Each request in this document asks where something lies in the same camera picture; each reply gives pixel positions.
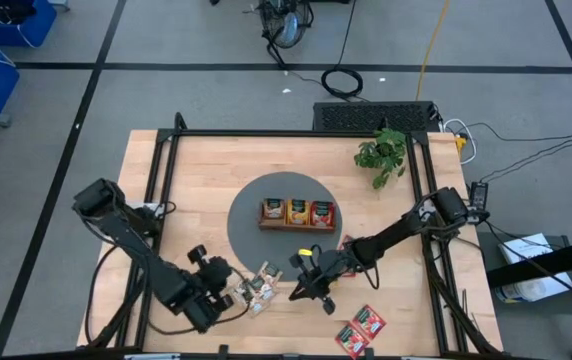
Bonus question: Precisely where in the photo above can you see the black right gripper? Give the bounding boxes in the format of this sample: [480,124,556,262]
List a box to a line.
[288,248,363,316]

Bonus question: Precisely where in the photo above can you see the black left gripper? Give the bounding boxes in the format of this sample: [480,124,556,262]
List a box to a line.
[187,243,248,314]

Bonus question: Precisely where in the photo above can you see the wooden three-compartment tray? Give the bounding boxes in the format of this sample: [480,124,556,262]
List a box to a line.
[258,198,337,233]

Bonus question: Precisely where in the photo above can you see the orange peach tea bag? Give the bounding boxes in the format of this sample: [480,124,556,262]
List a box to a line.
[286,198,312,227]

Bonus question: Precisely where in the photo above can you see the round grey woven placemat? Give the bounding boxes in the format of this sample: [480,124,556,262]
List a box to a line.
[226,171,343,282]

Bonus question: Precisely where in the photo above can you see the potted green plant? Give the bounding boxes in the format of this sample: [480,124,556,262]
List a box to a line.
[353,127,408,191]

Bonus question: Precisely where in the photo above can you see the black perforated computer case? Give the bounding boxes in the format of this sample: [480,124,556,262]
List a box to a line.
[312,101,442,134]

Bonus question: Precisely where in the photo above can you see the small black box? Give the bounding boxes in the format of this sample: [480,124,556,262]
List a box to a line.
[467,180,491,225]

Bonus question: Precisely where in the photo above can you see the white paper sheets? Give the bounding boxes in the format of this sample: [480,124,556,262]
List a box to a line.
[498,232,572,304]

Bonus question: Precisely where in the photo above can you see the black metal bar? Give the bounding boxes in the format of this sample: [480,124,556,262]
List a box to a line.
[485,233,572,290]

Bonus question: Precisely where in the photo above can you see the black floor fan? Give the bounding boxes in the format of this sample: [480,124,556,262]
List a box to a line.
[257,0,315,50]

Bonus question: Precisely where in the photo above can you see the black equipment bundle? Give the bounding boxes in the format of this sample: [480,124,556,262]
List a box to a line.
[0,0,37,25]

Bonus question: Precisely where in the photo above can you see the black cable bundle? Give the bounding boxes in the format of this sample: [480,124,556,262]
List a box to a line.
[423,234,502,357]
[84,234,163,350]

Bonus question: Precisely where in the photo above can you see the black aluminium table frame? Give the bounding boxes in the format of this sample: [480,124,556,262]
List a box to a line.
[115,112,470,354]

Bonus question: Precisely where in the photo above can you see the coiled black cable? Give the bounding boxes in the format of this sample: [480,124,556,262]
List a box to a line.
[319,0,365,100]

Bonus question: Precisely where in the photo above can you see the white looped cable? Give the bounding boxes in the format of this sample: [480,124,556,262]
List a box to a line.
[442,118,479,166]

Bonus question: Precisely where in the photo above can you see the thin black floor cable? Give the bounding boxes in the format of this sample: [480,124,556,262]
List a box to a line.
[465,122,572,184]

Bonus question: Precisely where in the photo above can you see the yellow extension cable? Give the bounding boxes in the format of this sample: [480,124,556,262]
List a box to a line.
[414,0,453,102]

